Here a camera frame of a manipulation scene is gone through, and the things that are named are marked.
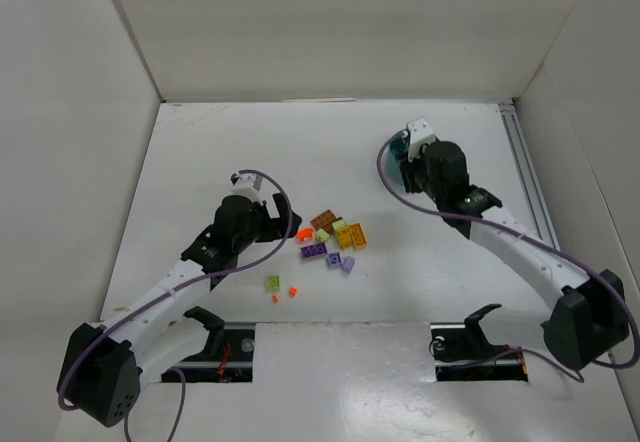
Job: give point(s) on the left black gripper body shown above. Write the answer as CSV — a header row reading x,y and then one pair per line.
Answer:
x,y
279,215

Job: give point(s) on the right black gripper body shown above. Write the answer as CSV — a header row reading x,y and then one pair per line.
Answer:
x,y
409,176

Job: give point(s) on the pale green small lego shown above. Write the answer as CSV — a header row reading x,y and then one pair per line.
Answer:
x,y
322,235

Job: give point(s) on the green square lego brick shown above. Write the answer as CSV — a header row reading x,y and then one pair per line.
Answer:
x,y
272,283

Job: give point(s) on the yellow orange lego brick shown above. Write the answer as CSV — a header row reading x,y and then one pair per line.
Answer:
x,y
358,237

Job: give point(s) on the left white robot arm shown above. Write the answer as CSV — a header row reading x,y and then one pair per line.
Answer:
x,y
108,364

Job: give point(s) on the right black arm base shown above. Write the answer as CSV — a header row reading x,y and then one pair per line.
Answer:
x,y
462,352

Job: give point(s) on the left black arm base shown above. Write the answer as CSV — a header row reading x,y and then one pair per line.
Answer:
x,y
227,356

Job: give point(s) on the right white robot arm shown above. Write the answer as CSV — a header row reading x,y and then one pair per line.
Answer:
x,y
589,315

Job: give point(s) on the orange lego dish piece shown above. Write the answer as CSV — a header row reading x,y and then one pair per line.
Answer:
x,y
305,234

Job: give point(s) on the brown lego plate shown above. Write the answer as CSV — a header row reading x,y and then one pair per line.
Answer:
x,y
324,221

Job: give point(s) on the dark purple lego brick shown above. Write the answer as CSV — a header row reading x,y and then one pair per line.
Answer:
x,y
317,250

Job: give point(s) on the teal divided round container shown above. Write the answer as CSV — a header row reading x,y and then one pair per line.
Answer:
x,y
393,165

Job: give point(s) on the lavender square lego brick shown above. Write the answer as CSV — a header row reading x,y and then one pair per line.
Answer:
x,y
334,260

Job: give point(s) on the lavender sloped lego brick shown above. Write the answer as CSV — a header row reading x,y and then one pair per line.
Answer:
x,y
348,265

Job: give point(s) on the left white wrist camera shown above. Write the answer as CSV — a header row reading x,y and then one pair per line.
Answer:
x,y
247,185

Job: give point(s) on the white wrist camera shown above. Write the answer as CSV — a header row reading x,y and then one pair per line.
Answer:
x,y
247,185
420,133

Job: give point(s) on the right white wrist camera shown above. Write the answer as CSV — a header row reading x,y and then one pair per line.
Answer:
x,y
420,133

